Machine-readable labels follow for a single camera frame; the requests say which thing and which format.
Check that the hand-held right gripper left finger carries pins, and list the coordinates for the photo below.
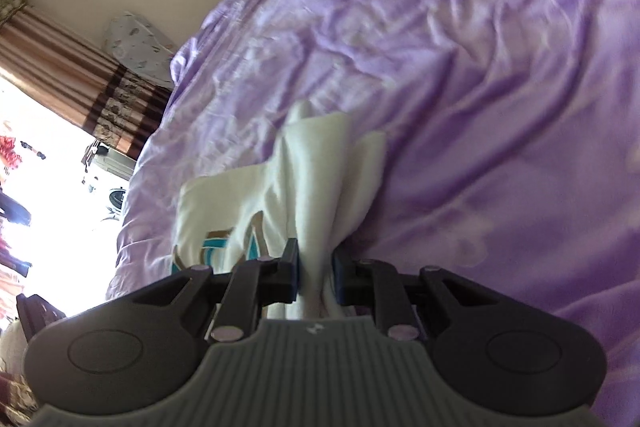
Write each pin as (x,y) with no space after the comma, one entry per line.
(298,273)

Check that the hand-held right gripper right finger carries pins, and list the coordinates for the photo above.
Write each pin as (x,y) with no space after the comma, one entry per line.
(336,278)

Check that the white printed t-shirt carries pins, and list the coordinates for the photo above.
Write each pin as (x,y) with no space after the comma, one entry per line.
(310,167)

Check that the white washing machine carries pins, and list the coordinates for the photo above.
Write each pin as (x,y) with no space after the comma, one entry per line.
(116,199)

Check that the purple blanket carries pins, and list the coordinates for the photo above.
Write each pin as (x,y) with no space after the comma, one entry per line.
(450,107)

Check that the dark maroon furniture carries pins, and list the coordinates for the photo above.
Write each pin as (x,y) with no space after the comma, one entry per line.
(40,312)

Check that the floral fabric cover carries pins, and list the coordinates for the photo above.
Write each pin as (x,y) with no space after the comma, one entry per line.
(137,47)

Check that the brown striped curtain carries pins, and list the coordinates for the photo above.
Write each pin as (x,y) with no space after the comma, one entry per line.
(60,72)

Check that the red hanging clothing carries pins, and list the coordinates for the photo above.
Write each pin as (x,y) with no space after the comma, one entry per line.
(10,152)

